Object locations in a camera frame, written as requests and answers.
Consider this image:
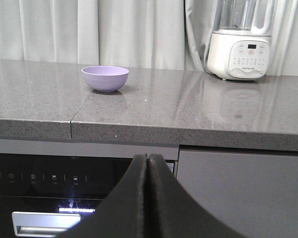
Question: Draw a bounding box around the purple plastic bowl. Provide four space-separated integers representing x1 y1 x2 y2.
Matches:
81 65 129 92

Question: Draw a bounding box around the black disinfection cabinet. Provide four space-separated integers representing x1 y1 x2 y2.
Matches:
0 139 179 238

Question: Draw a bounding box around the grey stone countertop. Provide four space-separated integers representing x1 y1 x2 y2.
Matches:
0 59 298 151

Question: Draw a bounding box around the white blender appliance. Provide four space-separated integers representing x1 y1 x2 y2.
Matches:
207 0 275 80

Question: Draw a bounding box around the grey cabinet door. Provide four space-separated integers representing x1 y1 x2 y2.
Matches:
177 148 298 238

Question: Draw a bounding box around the white curtain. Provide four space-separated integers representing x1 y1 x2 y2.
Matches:
0 0 298 77

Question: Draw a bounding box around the silver upper drawer handle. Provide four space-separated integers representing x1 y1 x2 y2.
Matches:
11 212 82 238

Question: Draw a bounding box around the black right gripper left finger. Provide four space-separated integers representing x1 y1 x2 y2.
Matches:
81 154 147 238

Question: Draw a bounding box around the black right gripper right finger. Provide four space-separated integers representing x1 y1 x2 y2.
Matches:
145 154 243 238

